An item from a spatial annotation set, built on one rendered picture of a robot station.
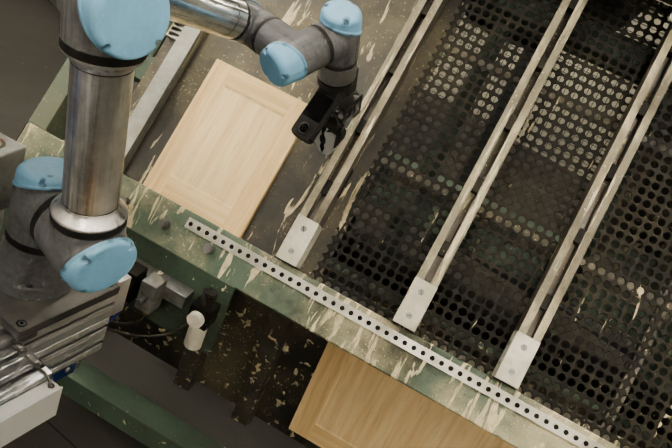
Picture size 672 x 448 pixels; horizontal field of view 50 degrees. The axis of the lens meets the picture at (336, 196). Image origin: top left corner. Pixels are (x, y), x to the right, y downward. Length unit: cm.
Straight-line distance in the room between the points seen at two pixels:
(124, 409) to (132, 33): 161
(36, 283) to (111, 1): 59
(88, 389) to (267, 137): 99
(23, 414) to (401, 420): 122
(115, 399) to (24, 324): 113
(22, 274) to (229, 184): 79
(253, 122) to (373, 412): 93
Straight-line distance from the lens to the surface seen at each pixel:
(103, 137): 107
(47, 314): 135
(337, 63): 133
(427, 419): 221
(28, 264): 134
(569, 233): 189
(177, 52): 211
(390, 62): 196
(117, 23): 96
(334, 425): 234
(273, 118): 200
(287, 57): 124
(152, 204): 200
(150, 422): 238
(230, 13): 128
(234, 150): 200
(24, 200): 128
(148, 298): 193
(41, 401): 134
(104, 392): 244
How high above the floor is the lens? 193
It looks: 26 degrees down
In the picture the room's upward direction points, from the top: 23 degrees clockwise
